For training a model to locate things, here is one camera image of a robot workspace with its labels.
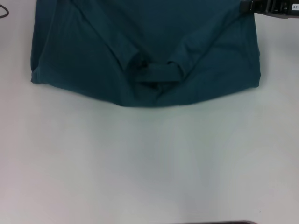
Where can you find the teal t-shirt with FREE print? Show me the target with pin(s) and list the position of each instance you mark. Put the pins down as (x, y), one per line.
(144, 46)

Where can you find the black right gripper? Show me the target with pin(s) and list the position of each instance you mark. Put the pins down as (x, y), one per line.
(282, 8)

